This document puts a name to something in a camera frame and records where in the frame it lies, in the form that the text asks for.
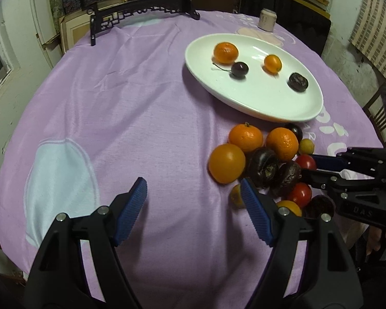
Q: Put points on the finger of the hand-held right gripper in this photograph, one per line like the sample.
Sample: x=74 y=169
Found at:
x=325 y=162
x=315 y=177

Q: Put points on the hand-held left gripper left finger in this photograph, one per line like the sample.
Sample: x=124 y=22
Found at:
x=132 y=210

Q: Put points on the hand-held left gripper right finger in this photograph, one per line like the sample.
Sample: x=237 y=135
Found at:
x=256 y=212

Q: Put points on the red cherry tomato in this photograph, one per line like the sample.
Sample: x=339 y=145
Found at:
x=305 y=162
x=299 y=194

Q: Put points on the white oval plate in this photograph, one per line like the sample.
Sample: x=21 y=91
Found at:
x=263 y=93

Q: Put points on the person's right hand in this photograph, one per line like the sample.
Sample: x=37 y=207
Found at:
x=374 y=238

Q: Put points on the small yellow fruit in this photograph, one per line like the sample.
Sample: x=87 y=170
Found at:
x=306 y=146

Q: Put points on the small dull kumquat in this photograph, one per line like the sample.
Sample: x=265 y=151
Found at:
x=236 y=197

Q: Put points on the large wrinkled passion fruit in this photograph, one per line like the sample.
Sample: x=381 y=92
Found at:
x=286 y=180

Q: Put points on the dark purple round fruit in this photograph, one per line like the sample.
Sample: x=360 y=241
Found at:
x=320 y=206

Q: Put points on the small smooth orange fruit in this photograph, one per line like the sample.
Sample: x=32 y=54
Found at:
x=291 y=206

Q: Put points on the dark round plum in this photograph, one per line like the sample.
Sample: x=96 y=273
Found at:
x=295 y=131

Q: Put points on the dark purple mangosteen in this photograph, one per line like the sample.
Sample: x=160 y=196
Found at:
x=263 y=167

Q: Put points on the bumpy mandarin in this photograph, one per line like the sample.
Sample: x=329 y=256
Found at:
x=282 y=143

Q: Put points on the large smooth orange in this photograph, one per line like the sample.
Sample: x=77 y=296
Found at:
x=226 y=163

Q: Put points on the brown wooden chair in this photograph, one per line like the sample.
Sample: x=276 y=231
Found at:
x=378 y=116

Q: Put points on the purple tablecloth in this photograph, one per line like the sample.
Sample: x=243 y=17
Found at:
x=132 y=119

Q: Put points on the small orange kumquat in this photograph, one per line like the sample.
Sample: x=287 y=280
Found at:
x=272 y=64

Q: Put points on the dark cherry with stem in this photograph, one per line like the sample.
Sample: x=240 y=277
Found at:
x=239 y=70

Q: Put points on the beige patterned cloth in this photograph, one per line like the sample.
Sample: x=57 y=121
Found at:
x=376 y=29

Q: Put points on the mandarin with green stem spot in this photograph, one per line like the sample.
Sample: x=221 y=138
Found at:
x=225 y=53

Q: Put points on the beige cup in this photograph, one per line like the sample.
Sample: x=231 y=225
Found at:
x=266 y=20

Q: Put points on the black chair back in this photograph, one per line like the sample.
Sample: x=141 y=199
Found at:
x=292 y=9

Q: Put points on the black carved wooden stand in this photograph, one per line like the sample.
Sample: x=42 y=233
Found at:
x=141 y=8

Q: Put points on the white door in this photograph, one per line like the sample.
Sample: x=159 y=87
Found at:
x=43 y=16

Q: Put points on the pale picture frame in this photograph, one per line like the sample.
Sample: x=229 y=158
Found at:
x=74 y=33

